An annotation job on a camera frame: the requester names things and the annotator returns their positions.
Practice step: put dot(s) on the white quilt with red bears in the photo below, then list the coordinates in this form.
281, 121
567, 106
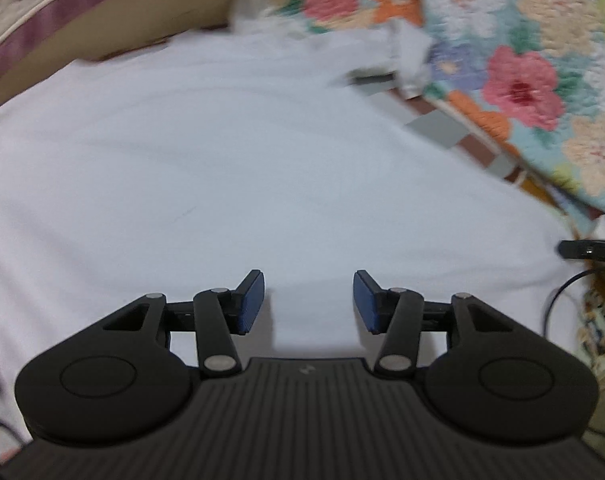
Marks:
38, 37

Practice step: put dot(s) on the patterned play mat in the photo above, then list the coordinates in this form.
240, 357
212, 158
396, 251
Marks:
444, 131

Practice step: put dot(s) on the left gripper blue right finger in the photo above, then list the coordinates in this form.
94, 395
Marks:
395, 313

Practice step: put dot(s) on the white hoodie sweatshirt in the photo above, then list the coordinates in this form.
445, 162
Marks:
184, 167

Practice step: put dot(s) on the floral patterned quilt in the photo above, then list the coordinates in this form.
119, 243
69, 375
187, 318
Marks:
529, 73

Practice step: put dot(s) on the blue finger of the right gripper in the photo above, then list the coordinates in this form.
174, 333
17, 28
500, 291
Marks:
582, 250

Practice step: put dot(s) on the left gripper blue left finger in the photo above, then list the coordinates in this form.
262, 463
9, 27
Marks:
220, 313

